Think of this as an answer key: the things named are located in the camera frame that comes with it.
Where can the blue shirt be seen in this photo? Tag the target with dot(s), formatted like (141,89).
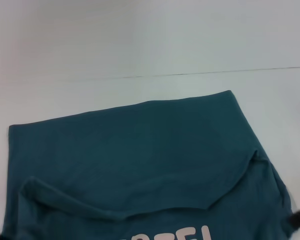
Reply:
(140,162)

